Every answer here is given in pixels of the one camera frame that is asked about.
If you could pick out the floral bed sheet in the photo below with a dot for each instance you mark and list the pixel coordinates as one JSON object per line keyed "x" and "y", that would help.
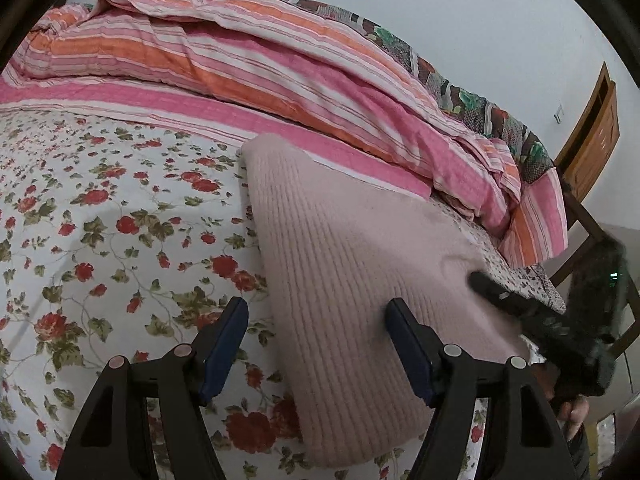
{"x": 126, "y": 239}

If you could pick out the wooden door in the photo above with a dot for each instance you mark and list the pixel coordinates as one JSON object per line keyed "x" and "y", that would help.
{"x": 587, "y": 150}

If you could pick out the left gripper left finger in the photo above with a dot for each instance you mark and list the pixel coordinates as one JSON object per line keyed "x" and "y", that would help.
{"x": 112, "y": 439}

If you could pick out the pink striped quilt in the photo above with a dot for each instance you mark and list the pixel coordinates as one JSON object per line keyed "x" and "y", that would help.
{"x": 271, "y": 56}

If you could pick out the dark patterned blanket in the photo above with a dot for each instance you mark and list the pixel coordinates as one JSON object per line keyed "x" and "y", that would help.
{"x": 476, "y": 112}

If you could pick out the pink knit sweater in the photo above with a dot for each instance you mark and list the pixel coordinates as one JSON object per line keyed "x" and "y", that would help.
{"x": 336, "y": 250}

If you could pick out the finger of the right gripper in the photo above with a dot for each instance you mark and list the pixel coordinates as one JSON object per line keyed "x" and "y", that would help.
{"x": 500, "y": 297}

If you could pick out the right hand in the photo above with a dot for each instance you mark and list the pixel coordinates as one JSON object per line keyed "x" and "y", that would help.
{"x": 571, "y": 411}

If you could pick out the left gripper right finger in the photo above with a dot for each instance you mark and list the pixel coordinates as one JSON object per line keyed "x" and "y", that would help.
{"x": 521, "y": 439}

